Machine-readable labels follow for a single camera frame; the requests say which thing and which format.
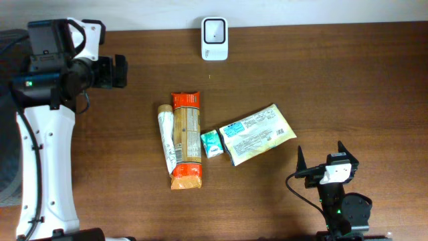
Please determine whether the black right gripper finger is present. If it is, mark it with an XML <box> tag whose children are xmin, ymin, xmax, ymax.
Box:
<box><xmin>338</xmin><ymin>141</ymin><xmax>355</xmax><ymax>161</ymax></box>
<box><xmin>296</xmin><ymin>145</ymin><xmax>307</xmax><ymax>171</ymax></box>

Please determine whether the beige white tube packet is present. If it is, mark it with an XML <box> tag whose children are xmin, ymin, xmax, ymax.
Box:
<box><xmin>158</xmin><ymin>104</ymin><xmax>177</xmax><ymax>175</ymax></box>

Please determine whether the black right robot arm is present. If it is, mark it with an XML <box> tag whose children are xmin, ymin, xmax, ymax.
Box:
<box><xmin>286</xmin><ymin>141</ymin><xmax>389</xmax><ymax>241</ymax></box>

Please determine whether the orange pasta packet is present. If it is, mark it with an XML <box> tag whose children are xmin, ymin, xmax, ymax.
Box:
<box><xmin>171</xmin><ymin>92</ymin><xmax>202</xmax><ymax>190</ymax></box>

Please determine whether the white barcode scanner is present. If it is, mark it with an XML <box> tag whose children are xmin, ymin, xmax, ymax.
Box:
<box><xmin>201</xmin><ymin>17</ymin><xmax>229</xmax><ymax>61</ymax></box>

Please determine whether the yellow noodle packet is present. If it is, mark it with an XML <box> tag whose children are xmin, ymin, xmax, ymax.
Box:
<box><xmin>218</xmin><ymin>104</ymin><xmax>296</xmax><ymax>166</ymax></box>

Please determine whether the teal tissue pack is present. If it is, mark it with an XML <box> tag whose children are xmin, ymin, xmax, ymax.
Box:
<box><xmin>201</xmin><ymin>130</ymin><xmax>224</xmax><ymax>159</ymax></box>

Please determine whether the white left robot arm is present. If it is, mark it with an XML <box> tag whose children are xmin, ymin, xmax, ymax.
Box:
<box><xmin>9</xmin><ymin>17</ymin><xmax>128</xmax><ymax>240</ymax></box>

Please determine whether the black camera cable right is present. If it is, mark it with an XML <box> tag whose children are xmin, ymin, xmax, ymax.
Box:
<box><xmin>285</xmin><ymin>171</ymin><xmax>330</xmax><ymax>228</ymax></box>

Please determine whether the grey plastic mesh basket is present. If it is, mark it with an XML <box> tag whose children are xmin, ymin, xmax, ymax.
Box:
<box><xmin>1</xmin><ymin>29</ymin><xmax>29</xmax><ymax>208</ymax></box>

